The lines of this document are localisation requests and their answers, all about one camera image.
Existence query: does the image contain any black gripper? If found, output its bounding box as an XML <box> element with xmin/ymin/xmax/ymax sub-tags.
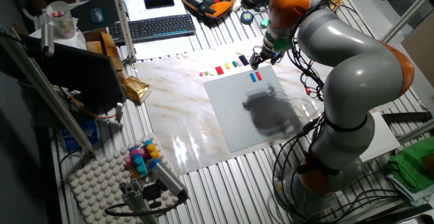
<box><xmin>250</xmin><ymin>45</ymin><xmax>285</xmax><ymax>69</ymax></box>

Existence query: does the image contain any grey Lego baseplate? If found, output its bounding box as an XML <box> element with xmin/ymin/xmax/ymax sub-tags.
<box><xmin>203</xmin><ymin>64</ymin><xmax>304</xmax><ymax>153</ymax></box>

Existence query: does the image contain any black round puck blue label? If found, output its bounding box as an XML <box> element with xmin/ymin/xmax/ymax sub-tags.
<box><xmin>239</xmin><ymin>10</ymin><xmax>255</xmax><ymax>26</ymax></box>

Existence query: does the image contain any printed white paper sheet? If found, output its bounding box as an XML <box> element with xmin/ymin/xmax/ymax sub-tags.
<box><xmin>133</xmin><ymin>35</ymin><xmax>204</xmax><ymax>61</ymax></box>

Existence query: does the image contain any black computer keyboard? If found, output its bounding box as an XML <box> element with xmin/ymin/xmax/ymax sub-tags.
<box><xmin>108</xmin><ymin>13</ymin><xmax>197</xmax><ymax>47</ymax></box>

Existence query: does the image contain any black smartphone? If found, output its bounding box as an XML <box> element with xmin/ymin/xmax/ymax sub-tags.
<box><xmin>144</xmin><ymin>0</ymin><xmax>176</xmax><ymax>10</ymax></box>

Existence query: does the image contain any gold foil bag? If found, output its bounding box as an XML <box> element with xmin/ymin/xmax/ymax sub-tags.
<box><xmin>121</xmin><ymin>75</ymin><xmax>152</xmax><ymax>105</ymax></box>

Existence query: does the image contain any plain white paper sheet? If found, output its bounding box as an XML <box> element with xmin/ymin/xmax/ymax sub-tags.
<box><xmin>121</xmin><ymin>0</ymin><xmax>188</xmax><ymax>23</ymax></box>

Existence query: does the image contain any white flat box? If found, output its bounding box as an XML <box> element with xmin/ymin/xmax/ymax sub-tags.
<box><xmin>359</xmin><ymin>111</ymin><xmax>401</xmax><ymax>164</ymax></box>

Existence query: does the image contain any brown cardboard box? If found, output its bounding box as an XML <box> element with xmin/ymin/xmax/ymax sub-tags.
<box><xmin>83</xmin><ymin>28</ymin><xmax>125</xmax><ymax>73</ymax></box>

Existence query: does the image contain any colourful toy block cluster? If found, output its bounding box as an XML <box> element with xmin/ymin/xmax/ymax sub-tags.
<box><xmin>123</xmin><ymin>138</ymin><xmax>163</xmax><ymax>180</ymax></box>

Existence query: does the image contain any black bar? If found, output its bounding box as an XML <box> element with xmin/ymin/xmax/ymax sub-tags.
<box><xmin>382</xmin><ymin>111</ymin><xmax>434</xmax><ymax>125</ymax></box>

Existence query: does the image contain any brown cardboard panel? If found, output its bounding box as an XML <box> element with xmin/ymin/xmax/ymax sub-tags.
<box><xmin>401</xmin><ymin>20</ymin><xmax>434</xmax><ymax>89</ymax></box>

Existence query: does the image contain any dark computer mouse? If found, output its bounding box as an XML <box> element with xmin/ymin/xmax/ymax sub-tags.
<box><xmin>90</xmin><ymin>7</ymin><xmax>104</xmax><ymax>24</ymax></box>

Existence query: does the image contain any black computer monitor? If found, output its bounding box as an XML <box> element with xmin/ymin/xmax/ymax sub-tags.
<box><xmin>20</xmin><ymin>35</ymin><xmax>127</xmax><ymax>115</ymax></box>

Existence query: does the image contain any black mouse pad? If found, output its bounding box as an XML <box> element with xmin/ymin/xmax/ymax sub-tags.
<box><xmin>70</xmin><ymin>0</ymin><xmax>120</xmax><ymax>33</ymax></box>

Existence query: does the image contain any short aluminium profile piece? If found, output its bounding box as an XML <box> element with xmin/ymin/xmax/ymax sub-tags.
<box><xmin>118</xmin><ymin>178</ymin><xmax>160</xmax><ymax>224</ymax></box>

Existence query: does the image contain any green cloth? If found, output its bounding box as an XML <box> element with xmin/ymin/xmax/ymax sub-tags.
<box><xmin>384</xmin><ymin>136</ymin><xmax>434</xmax><ymax>194</ymax></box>

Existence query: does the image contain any blue box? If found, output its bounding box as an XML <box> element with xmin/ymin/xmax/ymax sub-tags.
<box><xmin>60</xmin><ymin>118</ymin><xmax>100</xmax><ymax>152</ymax></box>

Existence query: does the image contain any clear plastic cup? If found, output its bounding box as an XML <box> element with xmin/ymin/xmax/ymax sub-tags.
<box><xmin>45</xmin><ymin>0</ymin><xmax>78</xmax><ymax>40</ymax></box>

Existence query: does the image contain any white bumpy foam mat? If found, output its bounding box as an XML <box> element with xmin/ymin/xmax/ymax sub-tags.
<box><xmin>66</xmin><ymin>132</ymin><xmax>180</xmax><ymax>224</ymax></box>

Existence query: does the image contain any silver webcam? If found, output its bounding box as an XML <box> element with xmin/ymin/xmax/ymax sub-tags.
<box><xmin>40</xmin><ymin>22</ymin><xmax>56</xmax><ymax>58</ymax></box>

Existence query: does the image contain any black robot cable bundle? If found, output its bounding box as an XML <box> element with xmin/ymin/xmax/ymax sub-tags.
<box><xmin>271</xmin><ymin>0</ymin><xmax>413</xmax><ymax>223</ymax></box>

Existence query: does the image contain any aluminium frame pole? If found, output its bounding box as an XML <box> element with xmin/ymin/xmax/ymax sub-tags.
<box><xmin>108</xmin><ymin>0</ymin><xmax>137</xmax><ymax>64</ymax></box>
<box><xmin>396</xmin><ymin>118</ymin><xmax>434</xmax><ymax>145</ymax></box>
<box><xmin>381</xmin><ymin>0</ymin><xmax>434</xmax><ymax>44</ymax></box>
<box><xmin>0</xmin><ymin>25</ymin><xmax>96</xmax><ymax>157</ymax></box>

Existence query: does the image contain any silver depth camera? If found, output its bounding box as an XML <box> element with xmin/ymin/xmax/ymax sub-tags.
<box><xmin>151</xmin><ymin>161</ymin><xmax>189</xmax><ymax>201</ymax></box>

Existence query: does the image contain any black camera clamp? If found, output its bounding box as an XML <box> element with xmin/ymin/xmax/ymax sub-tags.
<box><xmin>142</xmin><ymin>179</ymin><xmax>167</xmax><ymax>210</ymax></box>

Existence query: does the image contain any black camera cable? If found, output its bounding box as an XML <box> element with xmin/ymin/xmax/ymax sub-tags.
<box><xmin>104</xmin><ymin>196</ymin><xmax>187</xmax><ymax>217</ymax></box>

